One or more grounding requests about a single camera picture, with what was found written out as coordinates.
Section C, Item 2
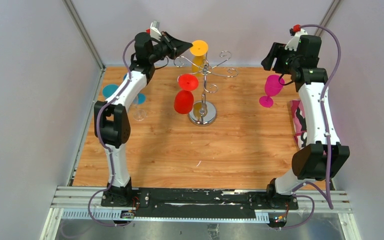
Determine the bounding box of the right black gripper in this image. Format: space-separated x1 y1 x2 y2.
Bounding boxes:
261 42 301 75

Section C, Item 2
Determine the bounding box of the chrome wine glass rack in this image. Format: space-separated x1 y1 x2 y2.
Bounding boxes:
173 50 239 127

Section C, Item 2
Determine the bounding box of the red wine glass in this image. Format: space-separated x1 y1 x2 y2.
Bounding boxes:
173 74 199 115

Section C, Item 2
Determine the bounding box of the blue wine glass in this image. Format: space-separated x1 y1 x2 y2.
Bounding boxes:
120 74 148 105
102 84 119 99

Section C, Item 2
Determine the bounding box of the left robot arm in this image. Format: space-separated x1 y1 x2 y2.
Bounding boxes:
94 31 193 207

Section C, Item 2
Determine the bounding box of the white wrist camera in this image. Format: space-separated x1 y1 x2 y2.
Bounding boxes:
149 20 162 41
284 28 308 52

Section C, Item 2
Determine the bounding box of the yellow wine glass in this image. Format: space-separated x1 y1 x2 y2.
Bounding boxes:
190 40 209 74

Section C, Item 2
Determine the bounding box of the pink camouflage cloth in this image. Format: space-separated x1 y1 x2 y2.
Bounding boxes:
289 99 307 149

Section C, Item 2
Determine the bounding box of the pink wine glass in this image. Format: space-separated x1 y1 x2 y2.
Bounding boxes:
259 74 285 108

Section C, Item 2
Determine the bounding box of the aluminium frame rail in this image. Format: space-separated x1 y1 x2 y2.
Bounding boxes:
51 186 352 223

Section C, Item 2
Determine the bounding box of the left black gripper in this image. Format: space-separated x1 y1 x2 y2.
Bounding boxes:
148 32 192 64

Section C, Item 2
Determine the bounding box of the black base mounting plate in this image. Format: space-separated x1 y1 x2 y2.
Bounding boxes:
101 187 299 219

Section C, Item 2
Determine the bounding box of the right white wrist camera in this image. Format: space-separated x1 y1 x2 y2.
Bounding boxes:
284 28 308 52

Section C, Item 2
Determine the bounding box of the blue wine glass front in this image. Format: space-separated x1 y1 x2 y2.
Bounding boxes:
102 84 119 99

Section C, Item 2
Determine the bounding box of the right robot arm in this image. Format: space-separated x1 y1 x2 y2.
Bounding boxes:
261 33 350 209

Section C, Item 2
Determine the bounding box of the clear wine glass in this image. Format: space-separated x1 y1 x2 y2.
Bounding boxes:
131 98 147 122

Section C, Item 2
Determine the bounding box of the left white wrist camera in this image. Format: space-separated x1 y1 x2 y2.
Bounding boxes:
149 20 162 41

